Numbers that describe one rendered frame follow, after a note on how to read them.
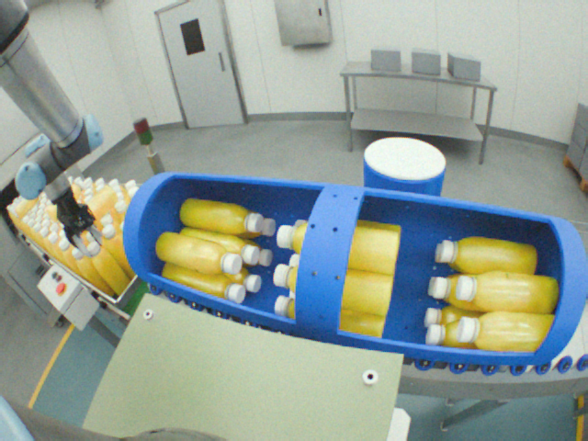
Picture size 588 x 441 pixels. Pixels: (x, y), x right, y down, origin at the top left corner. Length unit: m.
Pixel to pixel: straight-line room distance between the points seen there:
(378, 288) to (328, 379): 0.24
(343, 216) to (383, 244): 0.08
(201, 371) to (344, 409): 0.12
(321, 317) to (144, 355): 0.25
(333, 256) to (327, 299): 0.06
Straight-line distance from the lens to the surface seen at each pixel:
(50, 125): 0.51
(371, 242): 0.43
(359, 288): 0.45
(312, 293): 0.40
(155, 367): 0.29
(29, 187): 0.62
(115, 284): 0.91
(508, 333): 0.47
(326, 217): 0.41
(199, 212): 0.64
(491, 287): 0.48
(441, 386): 0.67
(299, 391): 0.23
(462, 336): 0.46
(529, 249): 0.58
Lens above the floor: 1.49
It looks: 40 degrees down
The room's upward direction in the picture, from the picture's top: 11 degrees counter-clockwise
